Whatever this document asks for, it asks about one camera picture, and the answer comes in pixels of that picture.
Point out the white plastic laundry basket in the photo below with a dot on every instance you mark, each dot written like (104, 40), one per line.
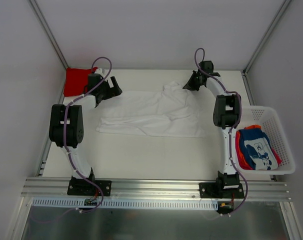
(268, 119)

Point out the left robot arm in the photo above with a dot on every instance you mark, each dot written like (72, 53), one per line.
(66, 127)

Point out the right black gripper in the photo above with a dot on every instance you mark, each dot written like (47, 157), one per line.
(194, 81)

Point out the orange garment in basket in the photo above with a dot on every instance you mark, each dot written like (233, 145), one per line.
(244, 160)

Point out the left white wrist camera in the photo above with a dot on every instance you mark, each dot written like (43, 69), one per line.
(98, 71)

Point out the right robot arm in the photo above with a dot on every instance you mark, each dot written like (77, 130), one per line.
(226, 117)

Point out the white t-shirt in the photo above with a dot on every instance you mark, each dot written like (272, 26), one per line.
(172, 112)

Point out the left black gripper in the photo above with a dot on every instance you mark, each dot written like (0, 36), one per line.
(108, 89)

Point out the white slotted cable duct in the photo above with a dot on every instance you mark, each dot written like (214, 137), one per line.
(145, 204)

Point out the aluminium mounting rail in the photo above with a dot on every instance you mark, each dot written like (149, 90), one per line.
(147, 189)

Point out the blue printed t-shirt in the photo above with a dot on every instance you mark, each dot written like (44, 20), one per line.
(259, 147)

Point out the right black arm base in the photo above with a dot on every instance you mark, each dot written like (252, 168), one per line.
(212, 190)

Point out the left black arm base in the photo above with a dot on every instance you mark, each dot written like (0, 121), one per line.
(80, 187)

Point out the red folded t-shirt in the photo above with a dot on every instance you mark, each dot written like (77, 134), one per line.
(76, 81)

